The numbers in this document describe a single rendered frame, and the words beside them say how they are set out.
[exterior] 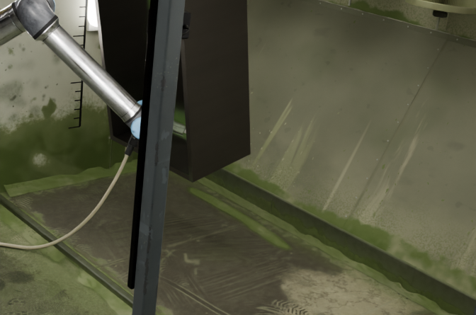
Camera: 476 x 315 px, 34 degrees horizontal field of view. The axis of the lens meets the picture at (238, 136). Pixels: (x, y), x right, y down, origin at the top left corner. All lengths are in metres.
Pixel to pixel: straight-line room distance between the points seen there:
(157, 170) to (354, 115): 2.13
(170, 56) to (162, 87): 0.08
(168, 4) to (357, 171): 2.15
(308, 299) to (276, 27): 1.80
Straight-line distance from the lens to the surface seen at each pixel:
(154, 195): 2.06
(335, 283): 3.59
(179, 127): 3.39
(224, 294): 3.36
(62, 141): 4.25
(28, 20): 2.84
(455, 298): 3.52
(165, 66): 1.95
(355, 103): 4.06
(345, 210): 3.84
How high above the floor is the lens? 1.74
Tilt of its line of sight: 19 degrees down
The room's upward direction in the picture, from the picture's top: 7 degrees clockwise
